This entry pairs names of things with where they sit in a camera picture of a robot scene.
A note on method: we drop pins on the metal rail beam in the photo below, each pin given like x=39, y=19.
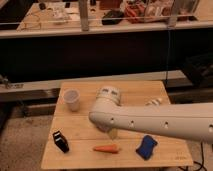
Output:
x=50, y=88

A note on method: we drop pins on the cream cylindrical end stick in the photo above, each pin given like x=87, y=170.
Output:
x=113, y=133

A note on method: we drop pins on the metal frame post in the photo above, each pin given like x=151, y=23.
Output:
x=174, y=13
x=83, y=10

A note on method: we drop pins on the orange carrot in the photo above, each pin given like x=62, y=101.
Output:
x=113, y=148

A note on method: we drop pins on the translucent plastic cup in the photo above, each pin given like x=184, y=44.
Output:
x=71, y=98

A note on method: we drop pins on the orange object on shelf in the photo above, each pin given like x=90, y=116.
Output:
x=134, y=13

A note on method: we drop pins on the metal frame post right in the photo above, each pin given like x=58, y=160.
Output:
x=174, y=13

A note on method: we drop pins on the metal frame post left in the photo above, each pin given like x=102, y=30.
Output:
x=83, y=10

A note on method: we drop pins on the black bag on shelf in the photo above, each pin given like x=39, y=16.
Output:
x=112, y=17

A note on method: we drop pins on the blue sponge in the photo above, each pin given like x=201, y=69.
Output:
x=146, y=147

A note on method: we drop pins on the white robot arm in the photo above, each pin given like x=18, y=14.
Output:
x=185, y=121

